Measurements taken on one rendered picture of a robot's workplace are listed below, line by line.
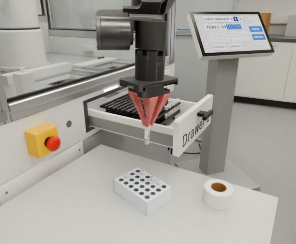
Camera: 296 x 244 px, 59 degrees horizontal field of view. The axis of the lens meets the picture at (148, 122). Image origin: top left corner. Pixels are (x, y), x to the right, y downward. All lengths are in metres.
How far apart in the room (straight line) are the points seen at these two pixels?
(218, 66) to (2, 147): 1.39
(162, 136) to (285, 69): 3.17
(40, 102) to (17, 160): 0.16
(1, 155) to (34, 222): 0.18
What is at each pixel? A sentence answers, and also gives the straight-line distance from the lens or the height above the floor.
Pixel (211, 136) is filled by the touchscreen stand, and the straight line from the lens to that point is 1.93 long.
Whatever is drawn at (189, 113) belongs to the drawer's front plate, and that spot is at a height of 0.93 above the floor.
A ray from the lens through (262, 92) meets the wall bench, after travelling 3.88.
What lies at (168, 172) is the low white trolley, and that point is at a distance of 0.78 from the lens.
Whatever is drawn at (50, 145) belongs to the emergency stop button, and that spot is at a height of 0.88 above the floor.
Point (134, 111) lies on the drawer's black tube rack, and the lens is 0.84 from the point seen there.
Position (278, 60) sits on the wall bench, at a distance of 3.79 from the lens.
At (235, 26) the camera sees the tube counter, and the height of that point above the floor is 1.11.
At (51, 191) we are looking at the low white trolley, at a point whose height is 0.76.
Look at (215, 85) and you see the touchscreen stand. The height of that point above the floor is 0.75.
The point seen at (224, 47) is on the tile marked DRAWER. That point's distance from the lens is 1.68.
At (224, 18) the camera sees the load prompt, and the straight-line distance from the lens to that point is 1.82.
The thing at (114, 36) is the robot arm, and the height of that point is 1.16.
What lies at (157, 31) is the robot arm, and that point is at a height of 1.16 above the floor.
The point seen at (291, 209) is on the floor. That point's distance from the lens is 2.04.
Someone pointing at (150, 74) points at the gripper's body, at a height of 1.09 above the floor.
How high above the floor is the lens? 1.19
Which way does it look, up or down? 23 degrees down
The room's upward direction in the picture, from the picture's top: straight up
